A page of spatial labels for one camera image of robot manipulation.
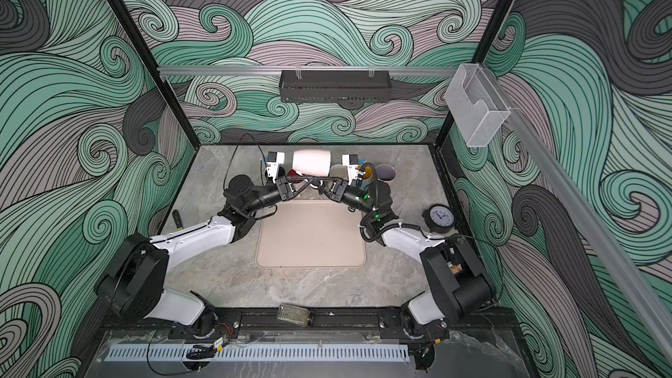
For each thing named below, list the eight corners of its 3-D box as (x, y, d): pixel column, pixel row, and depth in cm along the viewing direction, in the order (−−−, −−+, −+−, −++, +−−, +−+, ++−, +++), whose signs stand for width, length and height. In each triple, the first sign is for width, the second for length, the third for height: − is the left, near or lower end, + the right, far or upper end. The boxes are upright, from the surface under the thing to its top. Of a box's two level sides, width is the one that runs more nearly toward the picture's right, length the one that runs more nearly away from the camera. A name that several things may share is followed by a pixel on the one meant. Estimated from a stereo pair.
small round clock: (427, 233, 94) (430, 228, 91) (421, 209, 101) (424, 204, 98) (455, 233, 94) (459, 228, 91) (447, 209, 101) (450, 204, 98)
